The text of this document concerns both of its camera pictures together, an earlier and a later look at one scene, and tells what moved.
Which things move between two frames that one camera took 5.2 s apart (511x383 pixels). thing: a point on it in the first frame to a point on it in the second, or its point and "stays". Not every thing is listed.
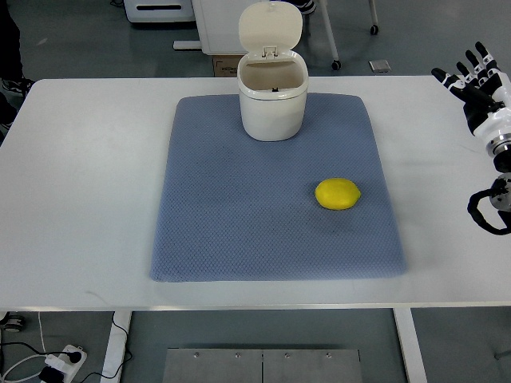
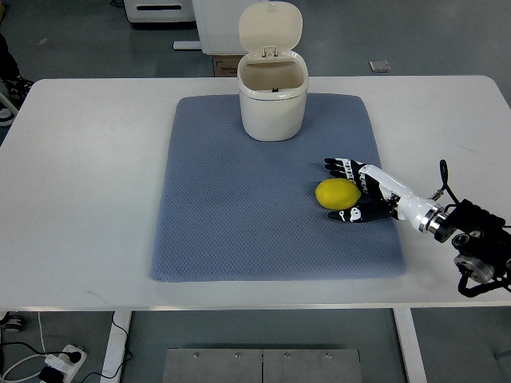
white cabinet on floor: (218, 25) stays
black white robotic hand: (485, 90) to (381, 197)
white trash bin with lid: (272, 79) stays
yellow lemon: (337, 193) stays
